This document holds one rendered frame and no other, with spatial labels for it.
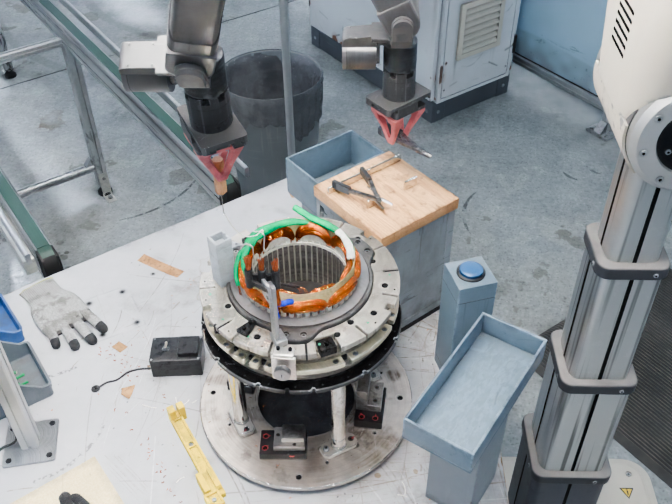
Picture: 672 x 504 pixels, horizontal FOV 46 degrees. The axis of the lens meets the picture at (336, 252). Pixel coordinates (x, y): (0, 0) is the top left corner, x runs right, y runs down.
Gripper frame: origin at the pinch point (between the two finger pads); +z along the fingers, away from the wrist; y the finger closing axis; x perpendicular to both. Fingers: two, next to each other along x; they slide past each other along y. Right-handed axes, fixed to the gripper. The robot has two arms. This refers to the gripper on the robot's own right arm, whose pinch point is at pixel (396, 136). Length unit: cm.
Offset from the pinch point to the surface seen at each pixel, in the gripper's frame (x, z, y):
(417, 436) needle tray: 46, 10, 36
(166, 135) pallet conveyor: -89, 44, 7
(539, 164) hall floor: -74, 121, -152
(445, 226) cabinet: 12.0, 15.1, -2.3
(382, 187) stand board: 1.0, 9.2, 4.1
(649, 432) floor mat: 38, 116, -70
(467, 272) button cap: 26.3, 10.9, 6.7
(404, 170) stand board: -0.5, 9.4, -2.8
